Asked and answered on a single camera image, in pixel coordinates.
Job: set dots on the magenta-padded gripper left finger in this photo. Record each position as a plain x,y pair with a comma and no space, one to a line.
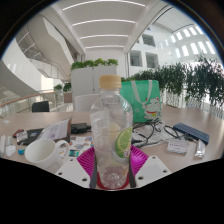
85,161

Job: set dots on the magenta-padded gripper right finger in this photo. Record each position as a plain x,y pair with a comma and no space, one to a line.
140,160

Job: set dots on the clear plastic bottle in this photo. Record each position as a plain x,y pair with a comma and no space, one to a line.
110,116

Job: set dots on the colourful sticker sheet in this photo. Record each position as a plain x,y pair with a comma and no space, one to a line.
78,145

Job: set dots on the black power adapter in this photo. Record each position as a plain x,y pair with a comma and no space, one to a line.
80,128

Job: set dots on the white card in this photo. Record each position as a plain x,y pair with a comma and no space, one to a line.
178,146

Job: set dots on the printed booklet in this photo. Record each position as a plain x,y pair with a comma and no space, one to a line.
55,130

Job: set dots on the white mug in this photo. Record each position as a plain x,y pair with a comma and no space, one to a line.
41,153

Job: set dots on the black notebook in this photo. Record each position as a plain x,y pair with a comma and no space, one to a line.
33,136

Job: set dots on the dark blue keyboard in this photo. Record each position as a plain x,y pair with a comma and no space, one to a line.
191,132

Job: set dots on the white chair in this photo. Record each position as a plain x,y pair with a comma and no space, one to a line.
83,102

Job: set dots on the green tote bag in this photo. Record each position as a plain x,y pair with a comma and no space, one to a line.
143,100

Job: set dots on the clear plastic packet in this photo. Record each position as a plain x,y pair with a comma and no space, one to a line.
199,149

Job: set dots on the small teal tube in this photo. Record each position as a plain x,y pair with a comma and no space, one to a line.
21,151

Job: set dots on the white packet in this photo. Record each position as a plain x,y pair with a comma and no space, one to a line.
22,137

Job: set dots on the black chair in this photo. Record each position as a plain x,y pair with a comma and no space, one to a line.
40,106

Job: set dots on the brown planter with plants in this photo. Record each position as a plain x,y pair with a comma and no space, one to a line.
66,93

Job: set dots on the small black and red case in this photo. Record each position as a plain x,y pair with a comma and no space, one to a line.
16,132

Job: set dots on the white computer mouse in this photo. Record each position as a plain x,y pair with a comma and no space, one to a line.
10,151

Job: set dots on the white cabinet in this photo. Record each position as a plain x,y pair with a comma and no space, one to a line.
83,81

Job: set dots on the white paper sheet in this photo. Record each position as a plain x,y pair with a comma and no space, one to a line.
6,121

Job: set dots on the row of tall green plants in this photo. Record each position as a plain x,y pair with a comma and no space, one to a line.
200,83

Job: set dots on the green plants atop cabinet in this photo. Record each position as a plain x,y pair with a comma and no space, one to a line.
93,63

